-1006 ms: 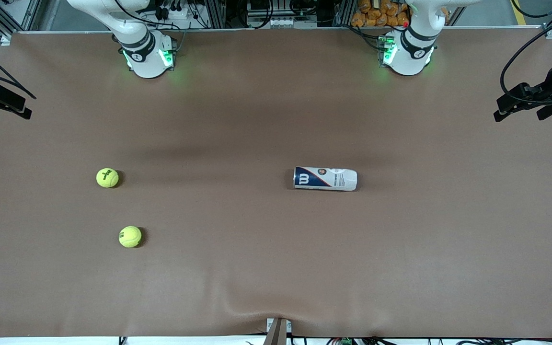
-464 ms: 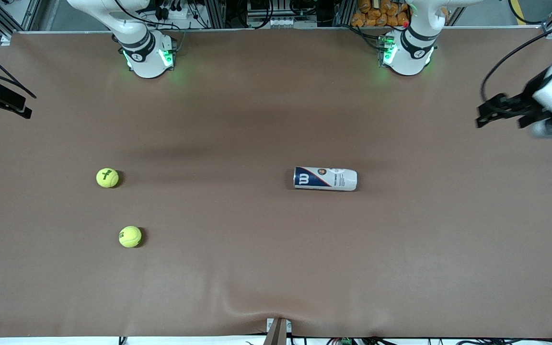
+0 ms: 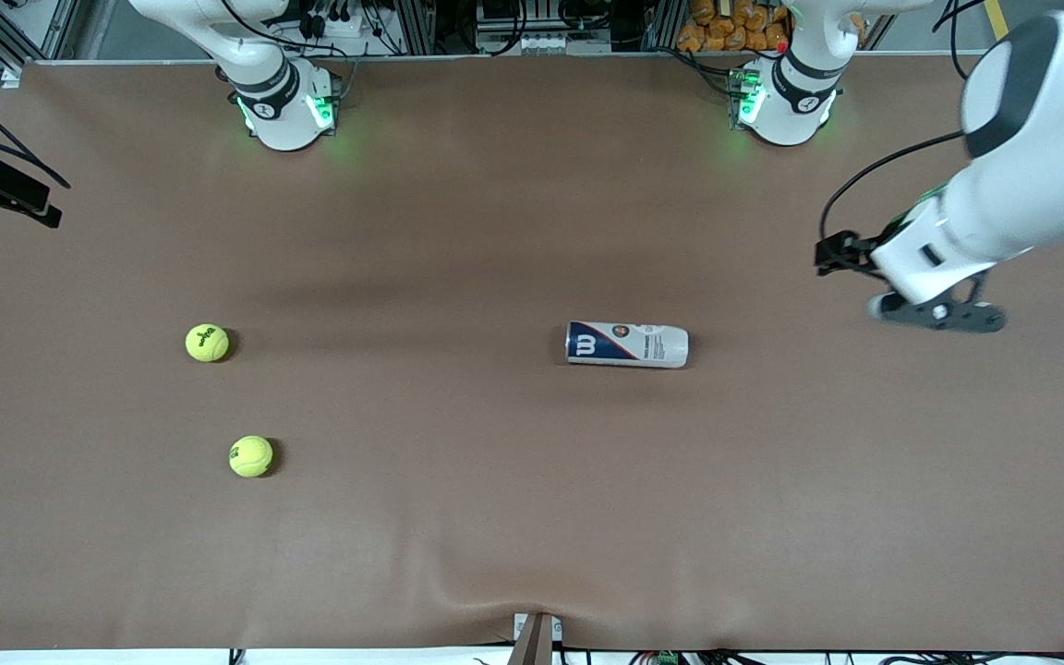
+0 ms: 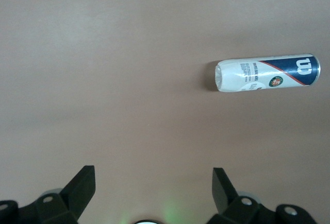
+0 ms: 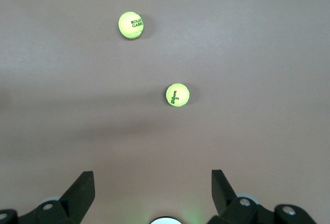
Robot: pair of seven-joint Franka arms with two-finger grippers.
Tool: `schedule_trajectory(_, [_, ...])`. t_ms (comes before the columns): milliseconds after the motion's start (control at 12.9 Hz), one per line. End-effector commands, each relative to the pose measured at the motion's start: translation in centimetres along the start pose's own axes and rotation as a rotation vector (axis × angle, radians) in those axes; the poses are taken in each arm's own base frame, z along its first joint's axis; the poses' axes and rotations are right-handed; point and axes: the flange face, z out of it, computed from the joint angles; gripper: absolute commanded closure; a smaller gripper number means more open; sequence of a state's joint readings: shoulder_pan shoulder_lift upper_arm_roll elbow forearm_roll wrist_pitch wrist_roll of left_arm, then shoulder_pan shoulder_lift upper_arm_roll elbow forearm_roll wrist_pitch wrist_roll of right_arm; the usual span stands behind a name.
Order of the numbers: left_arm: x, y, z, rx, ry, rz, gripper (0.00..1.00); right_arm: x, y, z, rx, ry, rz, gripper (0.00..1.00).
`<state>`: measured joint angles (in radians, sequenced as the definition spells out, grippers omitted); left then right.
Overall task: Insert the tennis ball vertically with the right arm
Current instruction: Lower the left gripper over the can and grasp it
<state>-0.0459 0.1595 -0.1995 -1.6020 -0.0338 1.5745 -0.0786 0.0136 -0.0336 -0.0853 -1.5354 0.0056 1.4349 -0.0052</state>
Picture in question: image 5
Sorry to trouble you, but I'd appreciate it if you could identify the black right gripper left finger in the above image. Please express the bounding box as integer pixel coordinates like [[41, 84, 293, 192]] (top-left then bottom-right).
[[0, 170, 96, 224]]

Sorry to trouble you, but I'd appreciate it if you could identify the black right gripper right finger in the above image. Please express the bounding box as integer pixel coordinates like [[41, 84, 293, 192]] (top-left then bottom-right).
[[208, 169, 317, 224]]

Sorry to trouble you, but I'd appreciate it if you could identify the tennis ball Wilson 3 print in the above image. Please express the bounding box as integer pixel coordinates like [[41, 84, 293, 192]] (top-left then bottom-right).
[[164, 82, 191, 108]]

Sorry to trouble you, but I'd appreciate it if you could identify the tennis ball Roland Garros print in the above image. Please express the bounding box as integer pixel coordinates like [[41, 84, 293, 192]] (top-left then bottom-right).
[[118, 11, 144, 40]]

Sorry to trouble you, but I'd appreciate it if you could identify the brown table mat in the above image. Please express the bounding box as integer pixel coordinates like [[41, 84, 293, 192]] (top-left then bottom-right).
[[0, 0, 330, 224]]

